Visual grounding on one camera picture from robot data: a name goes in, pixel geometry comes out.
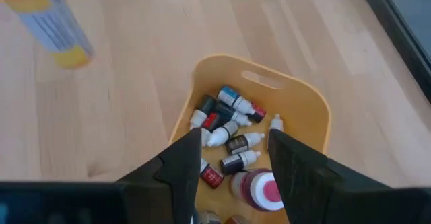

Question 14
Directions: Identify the black metal table frame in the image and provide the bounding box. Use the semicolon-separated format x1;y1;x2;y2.
356;0;431;104

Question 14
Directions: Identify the yellow plastic bin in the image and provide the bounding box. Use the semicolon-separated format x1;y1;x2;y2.
168;53;332;224

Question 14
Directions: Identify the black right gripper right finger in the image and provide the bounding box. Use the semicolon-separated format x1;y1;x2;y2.
267;128;400;224

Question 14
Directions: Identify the small blue-label dropper bottle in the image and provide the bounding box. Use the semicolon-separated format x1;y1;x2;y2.
216;85;257;116

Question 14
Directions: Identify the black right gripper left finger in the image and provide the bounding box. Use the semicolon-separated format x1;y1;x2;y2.
117;127;203;224

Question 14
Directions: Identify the blue and yellow tube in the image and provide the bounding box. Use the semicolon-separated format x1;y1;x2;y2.
0;0;96;70

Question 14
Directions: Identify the large pink food coloring bottle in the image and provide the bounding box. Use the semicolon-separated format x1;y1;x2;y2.
230;168;286;213

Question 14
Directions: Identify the small red dropper bottle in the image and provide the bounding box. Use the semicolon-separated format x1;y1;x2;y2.
199;159;225;189
251;102;267;124
201;112;220;148

